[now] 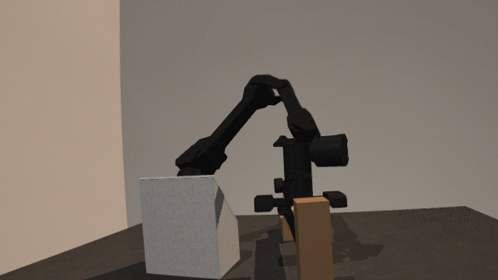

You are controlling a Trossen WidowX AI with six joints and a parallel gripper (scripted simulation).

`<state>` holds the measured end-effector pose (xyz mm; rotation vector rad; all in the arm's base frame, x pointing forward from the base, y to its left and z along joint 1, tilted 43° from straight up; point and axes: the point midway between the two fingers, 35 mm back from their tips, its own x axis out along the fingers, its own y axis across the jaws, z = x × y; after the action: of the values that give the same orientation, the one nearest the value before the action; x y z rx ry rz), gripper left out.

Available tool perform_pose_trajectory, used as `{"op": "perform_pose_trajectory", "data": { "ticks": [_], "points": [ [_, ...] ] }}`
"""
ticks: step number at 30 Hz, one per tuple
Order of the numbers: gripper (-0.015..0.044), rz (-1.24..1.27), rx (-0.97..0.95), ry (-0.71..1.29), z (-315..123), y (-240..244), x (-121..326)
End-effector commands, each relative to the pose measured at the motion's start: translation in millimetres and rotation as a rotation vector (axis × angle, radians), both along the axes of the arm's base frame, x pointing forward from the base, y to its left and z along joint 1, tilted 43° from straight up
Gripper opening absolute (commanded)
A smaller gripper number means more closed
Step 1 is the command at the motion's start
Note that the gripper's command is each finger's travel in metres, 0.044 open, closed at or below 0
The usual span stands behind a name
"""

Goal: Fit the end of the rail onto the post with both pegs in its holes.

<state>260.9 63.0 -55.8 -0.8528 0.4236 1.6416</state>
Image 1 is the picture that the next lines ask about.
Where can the brown wooden post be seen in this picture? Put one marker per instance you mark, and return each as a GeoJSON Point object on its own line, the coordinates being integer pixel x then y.
{"type": "Point", "coordinates": [312, 223]}

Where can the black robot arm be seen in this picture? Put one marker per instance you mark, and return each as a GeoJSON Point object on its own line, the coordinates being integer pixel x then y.
{"type": "Point", "coordinates": [208, 154]}

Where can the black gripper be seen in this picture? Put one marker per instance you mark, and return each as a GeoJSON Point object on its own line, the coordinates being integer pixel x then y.
{"type": "Point", "coordinates": [298, 184]}

